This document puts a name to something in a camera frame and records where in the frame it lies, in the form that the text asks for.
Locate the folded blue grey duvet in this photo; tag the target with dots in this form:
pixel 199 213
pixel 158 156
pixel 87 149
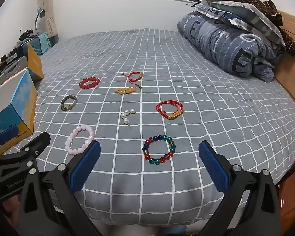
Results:
pixel 223 46

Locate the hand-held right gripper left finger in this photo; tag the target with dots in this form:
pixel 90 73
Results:
pixel 84 167

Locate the grey checked bed sheet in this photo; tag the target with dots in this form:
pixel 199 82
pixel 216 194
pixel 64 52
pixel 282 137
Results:
pixel 162 54

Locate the blue and yellow cardboard box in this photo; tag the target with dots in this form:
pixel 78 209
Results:
pixel 17 103

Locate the brown patterned blanket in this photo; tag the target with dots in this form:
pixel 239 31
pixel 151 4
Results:
pixel 260 3

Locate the grey patterned pillow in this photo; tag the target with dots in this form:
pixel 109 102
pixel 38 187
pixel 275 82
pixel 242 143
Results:
pixel 243 14

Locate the beige curtain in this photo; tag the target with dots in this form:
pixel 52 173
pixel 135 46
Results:
pixel 48 7

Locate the teal desk lamp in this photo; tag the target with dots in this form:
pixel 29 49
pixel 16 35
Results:
pixel 41 12

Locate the wooden bed frame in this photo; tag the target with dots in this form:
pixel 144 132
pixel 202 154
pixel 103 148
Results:
pixel 293 78

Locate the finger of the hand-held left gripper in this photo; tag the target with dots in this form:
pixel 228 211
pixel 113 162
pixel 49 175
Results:
pixel 38 142
pixel 2 138

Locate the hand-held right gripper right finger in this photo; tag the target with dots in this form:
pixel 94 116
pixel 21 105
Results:
pixel 213 167

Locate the teal striped bag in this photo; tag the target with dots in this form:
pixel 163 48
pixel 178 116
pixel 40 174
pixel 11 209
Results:
pixel 43 44

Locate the orange box lid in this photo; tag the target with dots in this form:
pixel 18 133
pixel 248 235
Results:
pixel 35 64

